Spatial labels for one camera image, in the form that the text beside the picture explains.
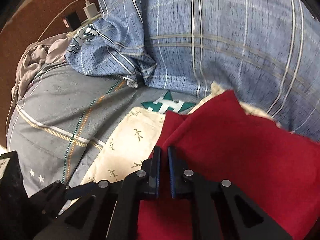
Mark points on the blue plaid quilt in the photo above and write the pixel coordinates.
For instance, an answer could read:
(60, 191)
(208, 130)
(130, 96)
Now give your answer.
(266, 51)

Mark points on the black power adapter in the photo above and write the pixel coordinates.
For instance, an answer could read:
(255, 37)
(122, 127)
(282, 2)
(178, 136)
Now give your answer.
(72, 21)

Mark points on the cream leaf-print pillow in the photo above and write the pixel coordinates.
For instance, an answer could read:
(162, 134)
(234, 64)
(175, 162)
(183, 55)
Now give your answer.
(123, 128)

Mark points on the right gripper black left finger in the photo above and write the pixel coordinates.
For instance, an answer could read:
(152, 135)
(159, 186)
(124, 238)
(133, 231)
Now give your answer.
(101, 210)

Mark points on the grey star-pattern bedsheet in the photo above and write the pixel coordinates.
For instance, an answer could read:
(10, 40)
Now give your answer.
(44, 125)

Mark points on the grey crumpled garment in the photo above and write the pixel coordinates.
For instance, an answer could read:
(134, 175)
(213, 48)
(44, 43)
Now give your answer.
(48, 51)

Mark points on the red knit sweater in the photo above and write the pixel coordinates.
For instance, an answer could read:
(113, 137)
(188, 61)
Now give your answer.
(275, 168)

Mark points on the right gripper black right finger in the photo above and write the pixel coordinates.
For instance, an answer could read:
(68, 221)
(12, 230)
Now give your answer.
(219, 209)

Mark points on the white charger plug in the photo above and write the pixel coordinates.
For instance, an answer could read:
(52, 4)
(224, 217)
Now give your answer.
(90, 10)

